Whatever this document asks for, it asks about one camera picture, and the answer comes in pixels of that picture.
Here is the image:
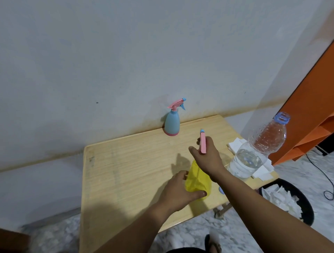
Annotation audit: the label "crumpled white paper waste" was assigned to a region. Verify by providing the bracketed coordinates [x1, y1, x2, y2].
[261, 184, 304, 222]

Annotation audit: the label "person's left forearm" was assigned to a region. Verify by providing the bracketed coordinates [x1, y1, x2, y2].
[94, 203, 178, 253]

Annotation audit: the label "person's black shorts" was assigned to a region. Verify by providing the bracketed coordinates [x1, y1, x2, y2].
[167, 247, 209, 253]

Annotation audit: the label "person's right forearm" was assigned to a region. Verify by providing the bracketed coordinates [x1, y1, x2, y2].
[210, 168, 334, 253]

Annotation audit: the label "orange shelf cabinet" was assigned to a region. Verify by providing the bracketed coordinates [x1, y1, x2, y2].
[269, 39, 334, 166]

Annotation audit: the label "clear plastic water bottle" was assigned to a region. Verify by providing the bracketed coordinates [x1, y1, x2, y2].
[228, 112, 291, 179]

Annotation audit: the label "person's right hand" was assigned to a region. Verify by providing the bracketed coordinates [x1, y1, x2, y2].
[188, 136, 228, 183]

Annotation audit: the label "yellow spray bottle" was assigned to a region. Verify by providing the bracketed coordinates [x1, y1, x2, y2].
[184, 160, 212, 201]

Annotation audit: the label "person's left hand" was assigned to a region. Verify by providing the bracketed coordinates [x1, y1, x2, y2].
[156, 170, 208, 217]

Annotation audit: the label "brown wooden furniture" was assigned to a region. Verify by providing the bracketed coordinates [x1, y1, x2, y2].
[0, 228, 31, 253]

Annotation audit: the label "black cable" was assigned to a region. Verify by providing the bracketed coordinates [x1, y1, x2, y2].
[305, 152, 334, 201]

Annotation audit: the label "person's dark sandal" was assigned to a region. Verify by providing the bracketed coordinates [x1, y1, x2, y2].
[204, 229, 223, 253]

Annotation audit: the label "stack of white paper tissues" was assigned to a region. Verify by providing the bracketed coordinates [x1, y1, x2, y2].
[227, 137, 275, 181]

